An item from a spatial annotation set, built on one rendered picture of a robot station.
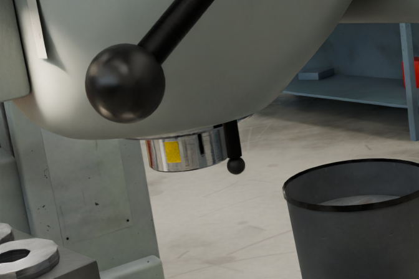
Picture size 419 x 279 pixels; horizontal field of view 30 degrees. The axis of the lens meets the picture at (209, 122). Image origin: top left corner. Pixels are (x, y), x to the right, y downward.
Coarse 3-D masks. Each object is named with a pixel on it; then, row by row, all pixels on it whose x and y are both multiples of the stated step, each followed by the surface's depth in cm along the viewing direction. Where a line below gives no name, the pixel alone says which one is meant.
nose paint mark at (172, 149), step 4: (168, 144) 43; (172, 144) 43; (176, 144) 43; (168, 148) 43; (172, 148) 43; (176, 148) 43; (168, 152) 43; (172, 152) 43; (176, 152) 43; (168, 156) 43; (172, 156) 43; (176, 156) 43; (168, 160) 43; (172, 160) 43; (176, 160) 43; (180, 160) 43
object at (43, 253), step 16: (0, 224) 87; (0, 240) 82; (16, 240) 85; (32, 240) 80; (48, 240) 79; (0, 256) 78; (16, 256) 78; (32, 256) 76; (48, 256) 75; (64, 256) 78; (80, 256) 77; (0, 272) 73; (16, 272) 72; (32, 272) 73; (48, 272) 74; (64, 272) 74; (80, 272) 75; (96, 272) 76
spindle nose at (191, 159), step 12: (216, 132) 44; (156, 144) 44; (180, 144) 43; (192, 144) 43; (204, 144) 43; (216, 144) 44; (156, 156) 44; (180, 156) 43; (192, 156) 43; (204, 156) 43; (216, 156) 44; (156, 168) 44; (168, 168) 43; (180, 168) 43; (192, 168) 43
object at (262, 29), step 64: (64, 0) 34; (128, 0) 33; (256, 0) 36; (320, 0) 38; (64, 64) 35; (192, 64) 36; (256, 64) 38; (64, 128) 38; (128, 128) 37; (192, 128) 39
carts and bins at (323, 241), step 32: (352, 160) 271; (384, 160) 267; (288, 192) 257; (320, 192) 270; (352, 192) 272; (384, 192) 268; (416, 192) 229; (320, 224) 233; (352, 224) 228; (384, 224) 228; (416, 224) 232; (320, 256) 237; (352, 256) 231; (384, 256) 230; (416, 256) 235
